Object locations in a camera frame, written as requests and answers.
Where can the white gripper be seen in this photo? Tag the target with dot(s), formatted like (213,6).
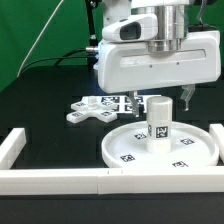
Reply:
(128,63)

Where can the white cross table base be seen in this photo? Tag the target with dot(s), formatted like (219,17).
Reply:
(91,107)

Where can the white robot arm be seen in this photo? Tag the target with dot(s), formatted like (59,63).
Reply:
(176,18)

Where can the white round table top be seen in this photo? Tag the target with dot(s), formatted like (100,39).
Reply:
(126,146)

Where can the white marker sheet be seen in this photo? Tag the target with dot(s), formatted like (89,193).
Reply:
(123,104)

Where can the white right fence bar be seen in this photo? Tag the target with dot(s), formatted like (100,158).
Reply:
(217,132)

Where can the white fence bar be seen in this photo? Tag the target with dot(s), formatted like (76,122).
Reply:
(217,132)
(11,147)
(110,181)

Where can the white front fence bar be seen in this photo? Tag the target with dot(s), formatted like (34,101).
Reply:
(110,181)

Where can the white left fence bar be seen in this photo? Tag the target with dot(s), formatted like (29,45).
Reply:
(11,147)

